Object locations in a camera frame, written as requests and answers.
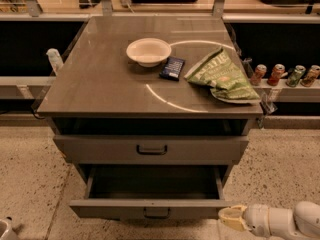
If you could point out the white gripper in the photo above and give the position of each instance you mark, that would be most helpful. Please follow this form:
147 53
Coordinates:
257 217

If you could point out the grey drawer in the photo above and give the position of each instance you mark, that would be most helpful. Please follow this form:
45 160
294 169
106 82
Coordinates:
152 149
153 192

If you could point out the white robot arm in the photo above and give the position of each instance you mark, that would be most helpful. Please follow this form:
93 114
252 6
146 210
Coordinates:
300 223

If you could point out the grey drawer cabinet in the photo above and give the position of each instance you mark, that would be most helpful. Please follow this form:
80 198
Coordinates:
100 91

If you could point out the grey top drawer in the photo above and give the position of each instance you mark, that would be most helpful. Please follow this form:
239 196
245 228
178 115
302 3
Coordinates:
152 149

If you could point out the clear plastic holder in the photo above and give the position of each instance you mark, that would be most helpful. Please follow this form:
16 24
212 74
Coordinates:
267 103

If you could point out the orange soda can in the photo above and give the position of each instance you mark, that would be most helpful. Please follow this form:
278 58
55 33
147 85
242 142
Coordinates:
277 73

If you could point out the green chip bag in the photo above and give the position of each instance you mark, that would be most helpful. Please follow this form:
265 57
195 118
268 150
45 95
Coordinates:
223 77

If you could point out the red soda can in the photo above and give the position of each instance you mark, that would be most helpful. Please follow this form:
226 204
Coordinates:
258 74

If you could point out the brown soda can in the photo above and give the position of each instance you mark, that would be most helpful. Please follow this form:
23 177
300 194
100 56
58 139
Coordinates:
311 76

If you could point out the dark blue snack bar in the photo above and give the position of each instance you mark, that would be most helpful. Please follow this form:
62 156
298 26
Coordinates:
172 69

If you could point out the white bowl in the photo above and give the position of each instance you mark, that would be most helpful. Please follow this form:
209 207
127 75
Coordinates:
148 52

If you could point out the white object floor corner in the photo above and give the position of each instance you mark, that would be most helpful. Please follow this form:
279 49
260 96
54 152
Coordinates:
6 230

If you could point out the white plastic bottle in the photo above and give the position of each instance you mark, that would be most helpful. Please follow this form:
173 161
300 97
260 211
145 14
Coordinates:
55 59

